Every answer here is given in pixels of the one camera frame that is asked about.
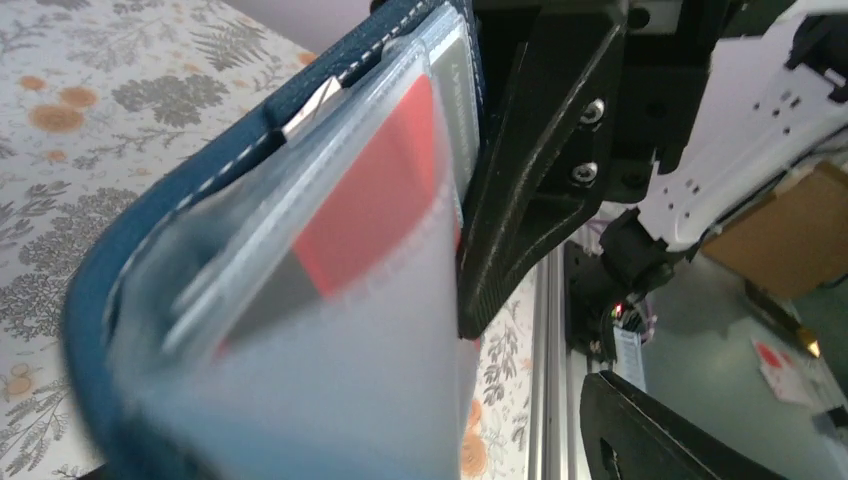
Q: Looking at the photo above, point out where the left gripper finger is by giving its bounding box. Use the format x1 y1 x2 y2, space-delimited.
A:
579 370 782 480

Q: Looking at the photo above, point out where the slotted cable duct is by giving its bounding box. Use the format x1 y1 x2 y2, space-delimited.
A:
613 327 647 392

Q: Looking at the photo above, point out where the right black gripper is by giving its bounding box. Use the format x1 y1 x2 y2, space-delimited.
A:
457 1 729 340

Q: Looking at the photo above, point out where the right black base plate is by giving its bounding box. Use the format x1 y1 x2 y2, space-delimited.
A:
564 241 640 363

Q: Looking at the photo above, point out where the floral patterned table mat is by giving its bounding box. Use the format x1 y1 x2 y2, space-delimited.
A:
1 1 313 479

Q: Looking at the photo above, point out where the brown cardboard box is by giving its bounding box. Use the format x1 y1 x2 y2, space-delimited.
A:
701 162 847 299

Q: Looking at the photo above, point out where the red white paper card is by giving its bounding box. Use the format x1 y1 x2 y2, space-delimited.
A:
751 337 820 408

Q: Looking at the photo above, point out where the aluminium rail frame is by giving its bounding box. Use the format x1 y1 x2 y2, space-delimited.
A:
527 242 592 480

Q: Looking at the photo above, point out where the blue leather card holder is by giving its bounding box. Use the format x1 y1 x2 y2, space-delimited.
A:
63 1 482 479

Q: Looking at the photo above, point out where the red credit card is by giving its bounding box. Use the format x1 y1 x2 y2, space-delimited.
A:
215 74 462 362

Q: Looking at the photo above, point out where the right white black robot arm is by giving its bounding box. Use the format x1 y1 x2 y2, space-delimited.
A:
458 1 847 339

